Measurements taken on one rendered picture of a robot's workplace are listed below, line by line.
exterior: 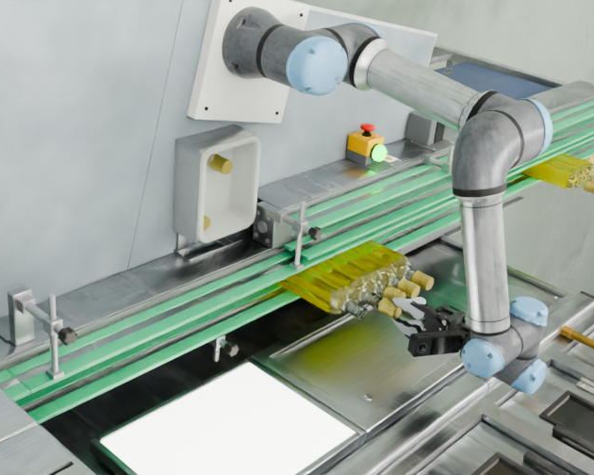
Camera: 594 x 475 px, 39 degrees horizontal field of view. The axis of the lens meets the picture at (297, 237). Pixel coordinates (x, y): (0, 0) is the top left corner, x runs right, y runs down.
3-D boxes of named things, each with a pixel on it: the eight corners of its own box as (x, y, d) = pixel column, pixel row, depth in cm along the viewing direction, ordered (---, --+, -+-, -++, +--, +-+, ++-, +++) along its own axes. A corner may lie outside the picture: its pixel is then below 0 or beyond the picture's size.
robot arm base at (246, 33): (227, 5, 173) (261, 15, 167) (277, 8, 184) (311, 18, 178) (217, 77, 178) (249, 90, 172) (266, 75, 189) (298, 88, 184)
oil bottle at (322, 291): (270, 281, 202) (338, 319, 190) (272, 261, 200) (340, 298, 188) (286, 273, 206) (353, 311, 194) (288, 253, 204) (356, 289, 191)
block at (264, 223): (249, 239, 201) (271, 251, 197) (252, 204, 197) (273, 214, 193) (260, 235, 204) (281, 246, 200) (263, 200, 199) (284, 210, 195)
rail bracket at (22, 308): (-8, 337, 159) (60, 395, 147) (-14, 260, 152) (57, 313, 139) (16, 329, 163) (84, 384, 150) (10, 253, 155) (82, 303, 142)
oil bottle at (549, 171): (515, 171, 282) (593, 200, 266) (518, 155, 280) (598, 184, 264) (522, 167, 286) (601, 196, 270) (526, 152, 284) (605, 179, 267)
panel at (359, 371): (89, 451, 162) (206, 555, 143) (88, 439, 161) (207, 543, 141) (375, 298, 223) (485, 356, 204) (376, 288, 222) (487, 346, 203)
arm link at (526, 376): (553, 354, 171) (544, 388, 175) (506, 331, 177) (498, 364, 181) (534, 369, 166) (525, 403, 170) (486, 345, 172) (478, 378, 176)
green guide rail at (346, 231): (284, 248, 201) (308, 261, 196) (284, 244, 200) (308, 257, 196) (601, 116, 320) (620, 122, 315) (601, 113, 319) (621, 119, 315)
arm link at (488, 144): (486, 122, 141) (504, 387, 154) (519, 110, 148) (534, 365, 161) (428, 122, 149) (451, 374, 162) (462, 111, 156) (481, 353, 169)
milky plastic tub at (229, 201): (173, 232, 189) (199, 246, 184) (176, 139, 179) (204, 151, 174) (229, 212, 201) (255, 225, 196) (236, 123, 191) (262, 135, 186)
